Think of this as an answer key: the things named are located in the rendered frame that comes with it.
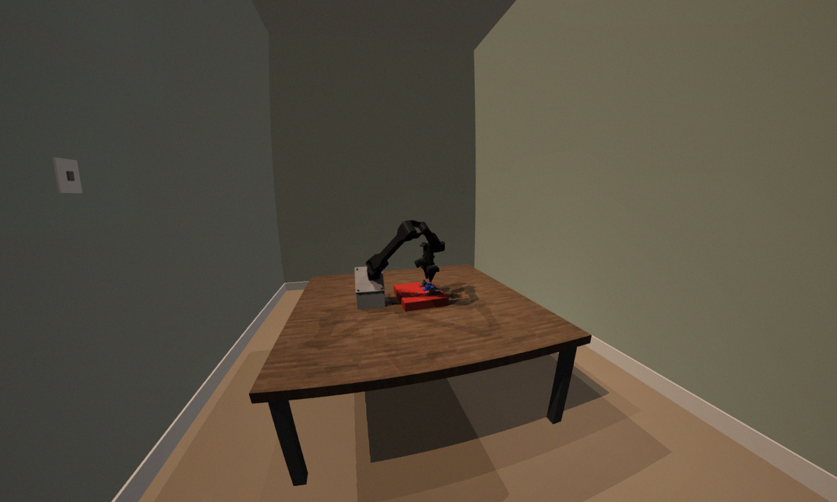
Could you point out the red flat deck plate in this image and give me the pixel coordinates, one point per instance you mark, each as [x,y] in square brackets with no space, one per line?
[412,296]

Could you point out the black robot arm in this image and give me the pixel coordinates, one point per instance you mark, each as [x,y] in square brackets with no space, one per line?
[406,232]

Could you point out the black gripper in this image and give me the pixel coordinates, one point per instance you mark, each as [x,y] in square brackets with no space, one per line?
[429,270]

